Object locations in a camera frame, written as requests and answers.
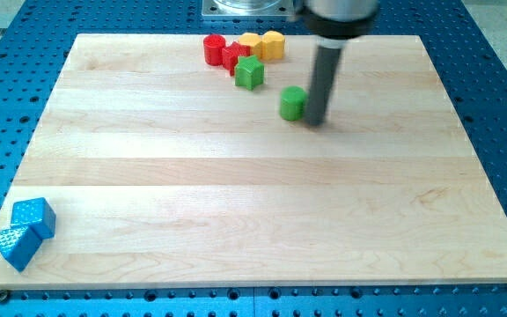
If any green cylinder block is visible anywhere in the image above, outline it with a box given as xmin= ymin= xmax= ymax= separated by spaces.
xmin=279 ymin=85 xmax=307 ymax=121

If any green star block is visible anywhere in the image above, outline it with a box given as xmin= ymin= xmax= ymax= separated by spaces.
xmin=234 ymin=55 xmax=264 ymax=91

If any blue triangle block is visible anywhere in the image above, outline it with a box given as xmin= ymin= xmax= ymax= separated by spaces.
xmin=0 ymin=225 xmax=42 ymax=272

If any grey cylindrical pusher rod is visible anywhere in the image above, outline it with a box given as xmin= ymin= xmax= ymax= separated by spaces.
xmin=304 ymin=37 xmax=345 ymax=127

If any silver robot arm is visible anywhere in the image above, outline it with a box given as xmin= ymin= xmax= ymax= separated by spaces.
xmin=295 ymin=0 xmax=379 ymax=127

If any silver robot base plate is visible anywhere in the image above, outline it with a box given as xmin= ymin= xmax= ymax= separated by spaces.
xmin=202 ymin=0 xmax=295 ymax=18

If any red star block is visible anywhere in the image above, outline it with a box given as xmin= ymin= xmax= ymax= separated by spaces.
xmin=222 ymin=41 xmax=251 ymax=77

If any yellow pentagon block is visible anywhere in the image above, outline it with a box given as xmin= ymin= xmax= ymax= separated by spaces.
xmin=238 ymin=33 xmax=262 ymax=59

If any blue cube block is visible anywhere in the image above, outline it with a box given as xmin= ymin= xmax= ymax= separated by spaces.
xmin=11 ymin=197 xmax=56 ymax=240

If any wooden board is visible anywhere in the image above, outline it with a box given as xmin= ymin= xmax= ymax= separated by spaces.
xmin=0 ymin=33 xmax=507 ymax=290

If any red cylinder block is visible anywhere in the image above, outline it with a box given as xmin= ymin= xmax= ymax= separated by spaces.
xmin=202 ymin=33 xmax=226 ymax=66

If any yellow heart block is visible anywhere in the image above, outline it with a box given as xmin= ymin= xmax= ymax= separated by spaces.
xmin=261 ymin=31 xmax=285 ymax=60

